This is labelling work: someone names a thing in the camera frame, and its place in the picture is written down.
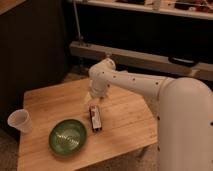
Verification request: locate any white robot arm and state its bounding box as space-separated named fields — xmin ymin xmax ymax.
xmin=89 ymin=58 xmax=213 ymax=171

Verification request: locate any metal pole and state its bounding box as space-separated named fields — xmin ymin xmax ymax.
xmin=73 ymin=0 xmax=83 ymax=45

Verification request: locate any wooden table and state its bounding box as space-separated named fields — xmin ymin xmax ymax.
xmin=18 ymin=79 xmax=157 ymax=171

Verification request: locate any green glass bowl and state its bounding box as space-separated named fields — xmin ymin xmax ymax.
xmin=48 ymin=119 xmax=87 ymax=157

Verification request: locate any long grey case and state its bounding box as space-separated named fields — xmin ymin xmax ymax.
xmin=69 ymin=41 xmax=213 ymax=81

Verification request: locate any white shelf with clutter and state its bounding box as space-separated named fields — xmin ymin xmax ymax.
xmin=68 ymin=0 xmax=213 ymax=21

